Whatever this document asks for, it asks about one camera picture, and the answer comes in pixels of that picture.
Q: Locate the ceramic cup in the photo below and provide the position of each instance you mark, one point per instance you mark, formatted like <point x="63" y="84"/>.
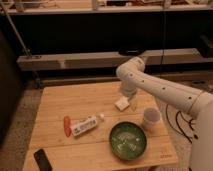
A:
<point x="151" y="117"/>

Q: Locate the orange carrot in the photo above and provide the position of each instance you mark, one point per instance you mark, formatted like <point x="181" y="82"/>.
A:
<point x="67" y="123"/>

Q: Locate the black phone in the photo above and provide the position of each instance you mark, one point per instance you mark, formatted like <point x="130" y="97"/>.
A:
<point x="42" y="160"/>

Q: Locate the wooden shelf unit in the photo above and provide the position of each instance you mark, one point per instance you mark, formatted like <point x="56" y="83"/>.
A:
<point x="106" y="38"/>

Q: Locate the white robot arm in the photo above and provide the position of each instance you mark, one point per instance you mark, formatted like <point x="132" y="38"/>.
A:
<point x="192" y="101"/>

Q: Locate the white plastic bottle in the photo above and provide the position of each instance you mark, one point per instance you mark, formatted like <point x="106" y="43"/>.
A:
<point x="87" y="124"/>

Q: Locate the green bowl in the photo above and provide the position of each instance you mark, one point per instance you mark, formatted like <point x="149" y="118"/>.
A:
<point x="127" y="141"/>

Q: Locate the white sponge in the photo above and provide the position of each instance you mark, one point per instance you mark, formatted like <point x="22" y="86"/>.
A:
<point x="122" y="103"/>

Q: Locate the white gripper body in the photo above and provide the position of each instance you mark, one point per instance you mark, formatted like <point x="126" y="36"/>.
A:
<point x="128" y="89"/>

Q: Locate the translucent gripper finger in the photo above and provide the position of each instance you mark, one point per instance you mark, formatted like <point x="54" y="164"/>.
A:
<point x="133" y="103"/>

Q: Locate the metal stand pole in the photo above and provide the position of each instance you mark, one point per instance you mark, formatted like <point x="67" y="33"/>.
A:
<point x="38" y="82"/>

